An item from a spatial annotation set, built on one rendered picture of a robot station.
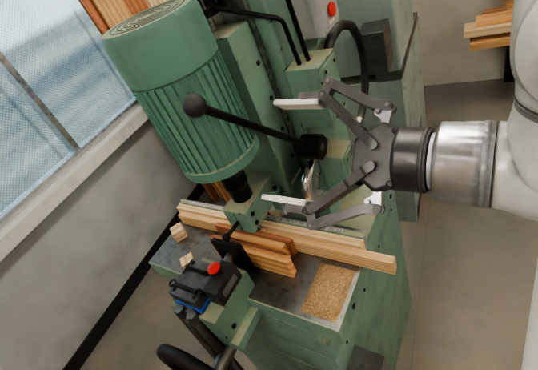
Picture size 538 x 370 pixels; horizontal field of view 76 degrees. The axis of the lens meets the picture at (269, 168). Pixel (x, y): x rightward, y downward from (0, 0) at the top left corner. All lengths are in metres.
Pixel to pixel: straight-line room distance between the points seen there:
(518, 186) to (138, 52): 0.51
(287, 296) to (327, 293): 0.10
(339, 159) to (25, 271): 1.66
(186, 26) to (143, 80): 0.11
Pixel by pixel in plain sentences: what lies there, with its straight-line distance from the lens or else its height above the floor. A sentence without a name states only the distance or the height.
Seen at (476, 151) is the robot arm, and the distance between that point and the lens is 0.38.
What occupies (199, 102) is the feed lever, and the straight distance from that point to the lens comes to 0.49.
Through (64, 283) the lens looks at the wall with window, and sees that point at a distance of 2.20.
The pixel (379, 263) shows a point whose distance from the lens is 0.80.
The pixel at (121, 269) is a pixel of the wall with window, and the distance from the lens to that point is 2.38.
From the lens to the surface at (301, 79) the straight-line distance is 0.75.
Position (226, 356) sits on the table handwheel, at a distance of 0.92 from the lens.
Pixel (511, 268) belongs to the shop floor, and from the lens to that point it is 1.94.
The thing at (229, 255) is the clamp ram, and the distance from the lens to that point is 0.88.
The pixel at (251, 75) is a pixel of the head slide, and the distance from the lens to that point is 0.73.
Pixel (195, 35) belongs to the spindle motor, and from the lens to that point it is 0.60.
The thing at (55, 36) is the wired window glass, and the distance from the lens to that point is 2.25.
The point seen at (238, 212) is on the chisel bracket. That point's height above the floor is 1.07.
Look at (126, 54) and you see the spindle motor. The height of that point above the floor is 1.48.
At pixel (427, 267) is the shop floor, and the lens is 1.90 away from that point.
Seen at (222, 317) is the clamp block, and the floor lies 0.95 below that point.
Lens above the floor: 1.59
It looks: 36 degrees down
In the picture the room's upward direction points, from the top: 24 degrees counter-clockwise
